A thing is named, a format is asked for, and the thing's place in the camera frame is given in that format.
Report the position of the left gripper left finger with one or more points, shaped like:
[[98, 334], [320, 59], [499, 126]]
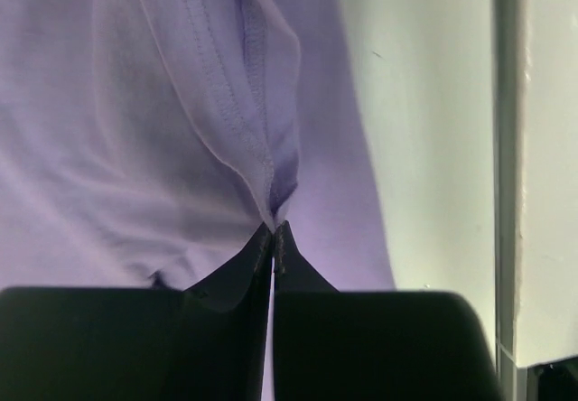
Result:
[[203, 343]]

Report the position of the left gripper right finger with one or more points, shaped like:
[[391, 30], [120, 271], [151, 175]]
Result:
[[333, 345]]

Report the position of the lavender t shirt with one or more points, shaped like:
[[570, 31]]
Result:
[[144, 142]]

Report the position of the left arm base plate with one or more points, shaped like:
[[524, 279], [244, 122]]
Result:
[[558, 382]]

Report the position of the aluminium table frame rail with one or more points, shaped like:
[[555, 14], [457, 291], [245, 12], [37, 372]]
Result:
[[508, 40]]

